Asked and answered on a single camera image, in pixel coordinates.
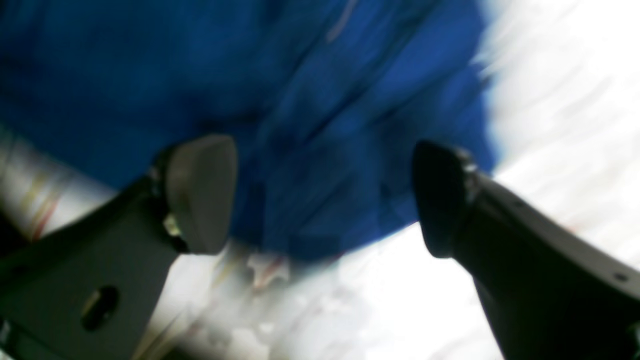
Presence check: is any dark blue t-shirt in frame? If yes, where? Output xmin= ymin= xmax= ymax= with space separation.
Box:
xmin=0 ymin=0 xmax=496 ymax=260

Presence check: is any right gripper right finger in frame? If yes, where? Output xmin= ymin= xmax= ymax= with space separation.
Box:
xmin=412 ymin=140 xmax=640 ymax=360

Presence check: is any terrazzo patterned table cloth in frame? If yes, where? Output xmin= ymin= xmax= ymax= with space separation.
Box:
xmin=1 ymin=0 xmax=639 ymax=360

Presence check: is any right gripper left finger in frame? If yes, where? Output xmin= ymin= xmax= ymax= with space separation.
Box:
xmin=0 ymin=134 xmax=238 ymax=360

